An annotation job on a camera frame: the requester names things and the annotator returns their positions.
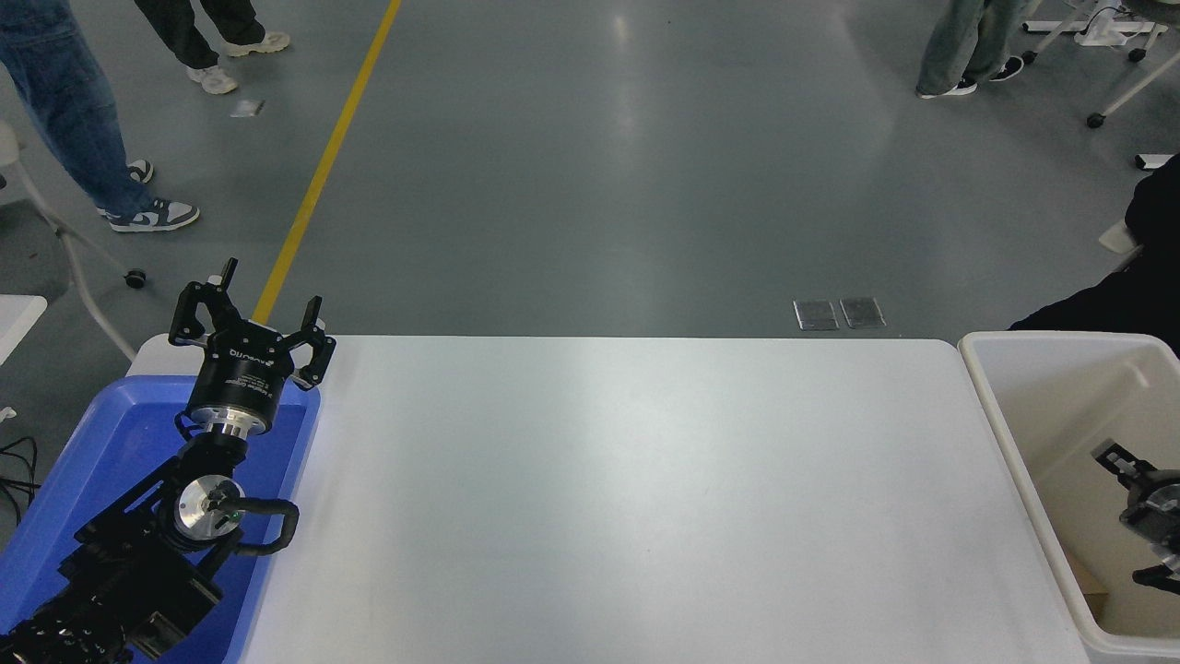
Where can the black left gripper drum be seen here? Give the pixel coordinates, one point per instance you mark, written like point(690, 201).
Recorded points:
point(241, 373)

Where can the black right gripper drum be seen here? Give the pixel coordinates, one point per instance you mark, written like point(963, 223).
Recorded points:
point(1138, 512)

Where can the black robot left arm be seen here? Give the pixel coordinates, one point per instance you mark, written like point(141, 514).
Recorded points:
point(129, 572)

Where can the large pale plastic bin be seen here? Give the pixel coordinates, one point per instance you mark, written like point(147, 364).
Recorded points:
point(1060, 415)

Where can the blue plastic tray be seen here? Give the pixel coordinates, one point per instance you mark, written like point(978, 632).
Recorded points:
point(111, 443)

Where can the small white side table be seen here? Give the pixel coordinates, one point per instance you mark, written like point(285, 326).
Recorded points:
point(17, 323)

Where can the person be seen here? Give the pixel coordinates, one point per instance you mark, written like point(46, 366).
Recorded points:
point(959, 41)
point(64, 101)
point(184, 32)

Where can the small white floor object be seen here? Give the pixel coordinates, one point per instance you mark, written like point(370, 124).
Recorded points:
point(1117, 235)

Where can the metal floor plate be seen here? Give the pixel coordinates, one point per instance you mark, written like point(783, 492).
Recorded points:
point(863, 313)
point(816, 314)

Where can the white flat floor strip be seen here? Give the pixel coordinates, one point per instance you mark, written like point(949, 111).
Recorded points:
point(1157, 161)

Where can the white chair leg with caster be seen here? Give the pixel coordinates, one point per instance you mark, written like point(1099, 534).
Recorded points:
point(1095, 120)

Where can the white frame chair with caster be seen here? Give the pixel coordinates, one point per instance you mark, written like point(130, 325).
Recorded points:
point(7, 148)

